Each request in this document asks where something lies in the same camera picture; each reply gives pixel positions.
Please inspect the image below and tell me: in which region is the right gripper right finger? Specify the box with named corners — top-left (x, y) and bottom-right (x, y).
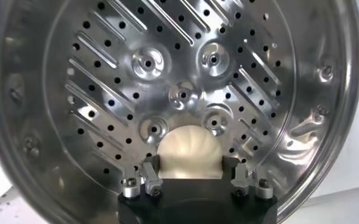
top-left (221, 155), bottom-right (274, 200)

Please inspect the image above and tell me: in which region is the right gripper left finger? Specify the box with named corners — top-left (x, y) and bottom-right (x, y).
top-left (121, 154), bottom-right (165, 199)

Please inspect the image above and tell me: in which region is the white steamed baozi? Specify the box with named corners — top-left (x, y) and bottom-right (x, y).
top-left (157, 125), bottom-right (224, 180)

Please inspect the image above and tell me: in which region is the stainless steel steamer basket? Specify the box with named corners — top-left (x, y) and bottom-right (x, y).
top-left (0, 0), bottom-right (359, 224)

